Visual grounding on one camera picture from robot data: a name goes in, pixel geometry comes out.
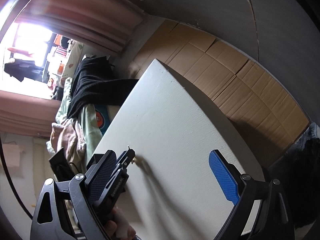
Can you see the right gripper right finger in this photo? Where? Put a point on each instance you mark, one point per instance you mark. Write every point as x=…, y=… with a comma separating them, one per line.
x=271, y=221

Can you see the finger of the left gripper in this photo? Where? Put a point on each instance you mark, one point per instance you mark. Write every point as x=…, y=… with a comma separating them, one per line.
x=125, y=159

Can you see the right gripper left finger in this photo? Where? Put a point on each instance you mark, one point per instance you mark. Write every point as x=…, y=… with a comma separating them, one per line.
x=51, y=219

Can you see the person's hand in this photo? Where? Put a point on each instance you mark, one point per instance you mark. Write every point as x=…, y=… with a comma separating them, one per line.
x=118, y=227

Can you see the black bedside device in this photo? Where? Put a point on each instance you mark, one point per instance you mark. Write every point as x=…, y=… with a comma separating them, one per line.
x=60, y=166

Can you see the green bed sheet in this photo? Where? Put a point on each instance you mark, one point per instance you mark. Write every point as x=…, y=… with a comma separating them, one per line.
x=86, y=118

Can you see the pink fluffy blanket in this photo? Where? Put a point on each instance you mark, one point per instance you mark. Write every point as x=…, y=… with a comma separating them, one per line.
x=69, y=136

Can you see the beige hanging cloth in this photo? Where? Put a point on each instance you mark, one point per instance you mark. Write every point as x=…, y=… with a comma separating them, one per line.
x=12, y=154

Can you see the black knitted blanket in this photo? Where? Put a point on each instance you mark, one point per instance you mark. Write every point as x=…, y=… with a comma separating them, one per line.
x=96, y=83

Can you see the cardboard floor sheets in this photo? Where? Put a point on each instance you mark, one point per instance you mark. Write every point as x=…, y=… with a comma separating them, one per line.
x=263, y=112

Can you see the pink curtain left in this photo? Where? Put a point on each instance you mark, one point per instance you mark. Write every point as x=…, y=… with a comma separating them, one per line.
x=27, y=115

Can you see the pink curtain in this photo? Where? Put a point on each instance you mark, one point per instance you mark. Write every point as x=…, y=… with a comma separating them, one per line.
x=105, y=25
x=27, y=115

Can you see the white patterned storage box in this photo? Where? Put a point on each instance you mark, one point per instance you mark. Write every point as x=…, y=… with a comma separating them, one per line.
x=74, y=52

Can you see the dark hanging clothes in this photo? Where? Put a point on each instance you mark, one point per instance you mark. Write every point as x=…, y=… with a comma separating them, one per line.
x=21, y=69

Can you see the pink curtain right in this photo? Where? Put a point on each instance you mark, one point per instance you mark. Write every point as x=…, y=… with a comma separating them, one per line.
x=105, y=25

